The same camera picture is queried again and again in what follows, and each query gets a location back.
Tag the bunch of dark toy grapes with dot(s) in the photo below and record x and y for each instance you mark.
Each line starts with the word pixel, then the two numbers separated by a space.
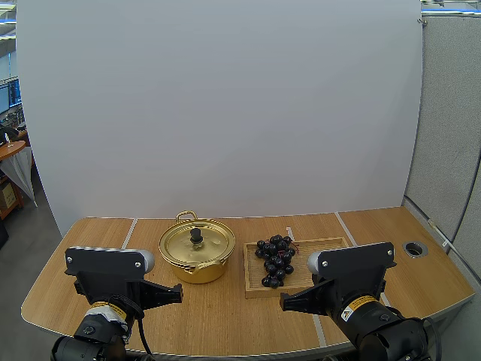
pixel 276 263

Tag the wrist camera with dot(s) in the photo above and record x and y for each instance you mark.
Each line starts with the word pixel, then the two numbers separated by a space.
pixel 101 261
pixel 357 261

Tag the gold lid with black knob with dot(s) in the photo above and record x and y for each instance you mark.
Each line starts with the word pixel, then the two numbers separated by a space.
pixel 212 246

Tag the white backdrop board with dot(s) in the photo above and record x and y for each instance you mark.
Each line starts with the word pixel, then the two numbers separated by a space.
pixel 225 113

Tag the grey partition panel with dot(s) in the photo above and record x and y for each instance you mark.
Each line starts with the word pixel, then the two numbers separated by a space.
pixel 447 131

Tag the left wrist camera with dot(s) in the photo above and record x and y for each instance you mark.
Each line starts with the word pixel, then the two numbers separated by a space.
pixel 101 261

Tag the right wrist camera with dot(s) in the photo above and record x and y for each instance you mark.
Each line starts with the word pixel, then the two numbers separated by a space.
pixel 357 261

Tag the computer screen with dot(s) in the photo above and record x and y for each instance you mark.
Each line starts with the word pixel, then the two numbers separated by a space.
pixel 10 96

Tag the shallow wooden tray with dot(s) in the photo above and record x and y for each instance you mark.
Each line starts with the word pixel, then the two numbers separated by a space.
pixel 252 286

